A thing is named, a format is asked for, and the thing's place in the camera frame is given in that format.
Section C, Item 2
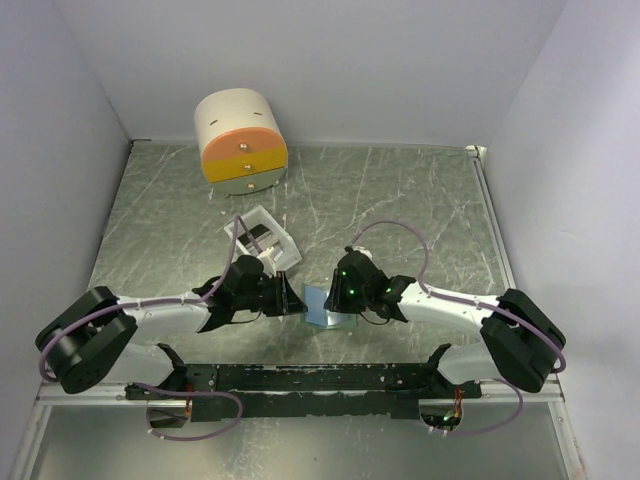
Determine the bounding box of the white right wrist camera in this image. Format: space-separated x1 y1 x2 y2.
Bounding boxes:
344 246 373 260

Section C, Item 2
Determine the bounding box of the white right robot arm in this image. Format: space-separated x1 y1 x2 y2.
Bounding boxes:
324 249 566 398

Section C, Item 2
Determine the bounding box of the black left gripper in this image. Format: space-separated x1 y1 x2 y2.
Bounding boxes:
234 270 309 317

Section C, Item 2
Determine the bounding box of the white card tray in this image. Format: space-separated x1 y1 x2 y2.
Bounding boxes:
234 206 302 271

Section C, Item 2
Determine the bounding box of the round mini drawer cabinet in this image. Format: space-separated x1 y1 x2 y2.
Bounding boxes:
194 88 288 196

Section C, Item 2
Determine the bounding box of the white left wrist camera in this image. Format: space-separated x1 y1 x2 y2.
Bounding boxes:
257 245 283 276

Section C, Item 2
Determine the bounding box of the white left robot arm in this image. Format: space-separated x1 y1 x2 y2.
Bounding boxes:
35 255 307 399

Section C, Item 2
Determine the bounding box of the black credit card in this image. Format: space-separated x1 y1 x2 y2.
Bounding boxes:
238 224 277 253

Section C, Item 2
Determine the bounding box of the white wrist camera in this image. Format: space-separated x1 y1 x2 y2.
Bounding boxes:
344 246 373 260
257 245 283 276

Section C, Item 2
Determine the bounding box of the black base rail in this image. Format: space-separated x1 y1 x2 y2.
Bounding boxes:
125 345 482 422

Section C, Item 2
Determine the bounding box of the green card holder book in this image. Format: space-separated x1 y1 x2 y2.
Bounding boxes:
303 284 357 330

